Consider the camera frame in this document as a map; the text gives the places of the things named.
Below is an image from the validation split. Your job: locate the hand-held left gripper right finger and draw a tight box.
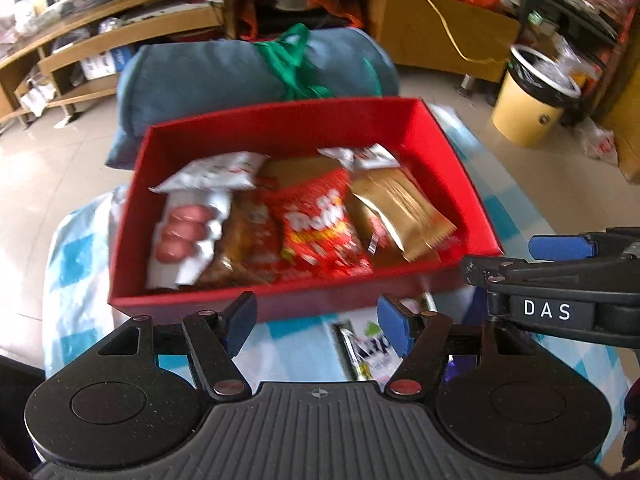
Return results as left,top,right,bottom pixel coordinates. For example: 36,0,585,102
377,294,539,403

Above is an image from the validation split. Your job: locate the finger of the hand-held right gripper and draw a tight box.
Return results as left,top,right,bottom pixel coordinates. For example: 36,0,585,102
529,227,640,261
460,254,640,291

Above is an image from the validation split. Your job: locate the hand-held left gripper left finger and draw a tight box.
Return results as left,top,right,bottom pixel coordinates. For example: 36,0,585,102
97,290,258,403

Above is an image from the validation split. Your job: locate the red spicy strip packet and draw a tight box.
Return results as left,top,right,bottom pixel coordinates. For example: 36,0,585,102
200,190,281,288

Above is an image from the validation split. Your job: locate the golden snack packet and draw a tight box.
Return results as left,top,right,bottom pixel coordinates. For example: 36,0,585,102
347,167,458,263

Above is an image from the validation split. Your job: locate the clear sausage packet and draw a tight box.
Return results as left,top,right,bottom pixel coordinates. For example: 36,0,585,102
145,191,233,291

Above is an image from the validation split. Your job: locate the red gummy candy packet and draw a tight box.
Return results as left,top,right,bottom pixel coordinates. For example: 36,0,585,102
265,169,373,281

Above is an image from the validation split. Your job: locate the red cardboard box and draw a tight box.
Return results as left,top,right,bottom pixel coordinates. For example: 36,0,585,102
109,97,505,325

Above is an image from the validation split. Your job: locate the long white snack packet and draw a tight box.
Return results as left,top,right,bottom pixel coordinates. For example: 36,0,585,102
149,151,268,195

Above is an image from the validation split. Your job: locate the white red snack packet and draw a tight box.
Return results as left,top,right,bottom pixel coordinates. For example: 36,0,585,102
317,142,401,171

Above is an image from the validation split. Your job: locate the white green cake packet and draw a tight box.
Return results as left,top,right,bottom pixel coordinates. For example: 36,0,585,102
332,319,406,383

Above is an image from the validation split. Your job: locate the white plastic bag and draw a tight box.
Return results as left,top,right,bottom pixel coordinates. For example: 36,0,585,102
575,117,621,167

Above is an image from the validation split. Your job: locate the yellow trash bin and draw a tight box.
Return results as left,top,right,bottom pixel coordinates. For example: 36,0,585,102
491,44,583,148

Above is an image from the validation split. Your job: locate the black chair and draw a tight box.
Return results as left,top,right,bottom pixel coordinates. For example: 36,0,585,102
0,355,46,466

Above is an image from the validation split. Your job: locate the rolled blue blanket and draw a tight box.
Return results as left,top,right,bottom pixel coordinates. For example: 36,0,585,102
104,27,401,171

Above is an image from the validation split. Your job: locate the wooden TV cabinet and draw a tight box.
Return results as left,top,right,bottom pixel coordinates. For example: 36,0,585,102
0,0,521,126

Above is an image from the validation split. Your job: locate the black storage rack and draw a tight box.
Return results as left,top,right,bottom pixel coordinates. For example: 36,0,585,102
475,0,640,126

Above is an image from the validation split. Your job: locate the white blue carton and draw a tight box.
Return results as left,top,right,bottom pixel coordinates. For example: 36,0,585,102
82,50,126,81

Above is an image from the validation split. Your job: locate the white paper bag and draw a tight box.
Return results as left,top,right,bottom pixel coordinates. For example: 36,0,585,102
15,77,56,116

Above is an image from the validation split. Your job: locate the yellow cable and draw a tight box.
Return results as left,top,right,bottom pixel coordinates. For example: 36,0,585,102
395,0,508,63

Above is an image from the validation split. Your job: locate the green strap bag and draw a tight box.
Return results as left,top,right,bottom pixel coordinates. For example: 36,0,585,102
252,22,381,101

